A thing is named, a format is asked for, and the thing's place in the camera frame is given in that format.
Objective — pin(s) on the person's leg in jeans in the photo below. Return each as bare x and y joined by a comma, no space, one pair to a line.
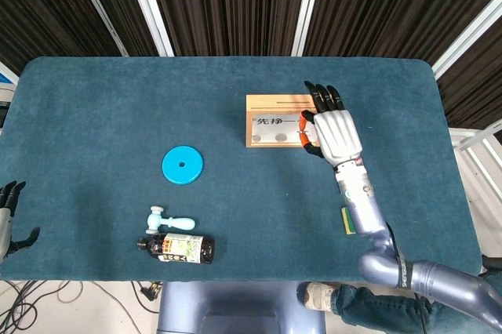
376,310

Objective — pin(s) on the wooden coin box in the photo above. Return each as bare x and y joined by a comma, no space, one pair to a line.
274,100

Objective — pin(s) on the brown tea bottle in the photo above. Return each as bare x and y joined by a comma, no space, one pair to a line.
180,248

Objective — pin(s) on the teal table cloth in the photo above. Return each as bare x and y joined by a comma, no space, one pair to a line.
98,114

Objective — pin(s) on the white blue sign board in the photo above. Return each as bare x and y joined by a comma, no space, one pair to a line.
6,77

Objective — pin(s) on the blue disc with hole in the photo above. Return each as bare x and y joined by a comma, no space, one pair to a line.
192,165

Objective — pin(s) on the green yellow sponge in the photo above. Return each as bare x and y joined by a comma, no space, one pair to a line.
347,222

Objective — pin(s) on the black power plug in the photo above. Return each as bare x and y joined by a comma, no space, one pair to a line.
151,291

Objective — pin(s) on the white sneaker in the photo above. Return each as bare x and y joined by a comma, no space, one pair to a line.
317,296

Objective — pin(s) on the black pleated curtain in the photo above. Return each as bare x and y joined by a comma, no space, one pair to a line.
235,4

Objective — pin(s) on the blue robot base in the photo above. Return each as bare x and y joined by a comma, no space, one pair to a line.
219,306

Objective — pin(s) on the thin white frame post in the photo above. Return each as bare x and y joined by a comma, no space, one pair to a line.
99,8

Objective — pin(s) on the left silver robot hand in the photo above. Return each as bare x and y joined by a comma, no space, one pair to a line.
4,232

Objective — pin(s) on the wide white frame post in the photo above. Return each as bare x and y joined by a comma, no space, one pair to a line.
468,34
306,6
149,6

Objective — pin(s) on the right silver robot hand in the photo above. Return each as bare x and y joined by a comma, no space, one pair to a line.
337,134

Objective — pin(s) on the white aluminium frame rack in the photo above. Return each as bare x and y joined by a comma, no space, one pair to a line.
476,136

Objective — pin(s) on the light blue toy hammer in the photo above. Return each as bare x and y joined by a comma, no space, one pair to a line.
176,223

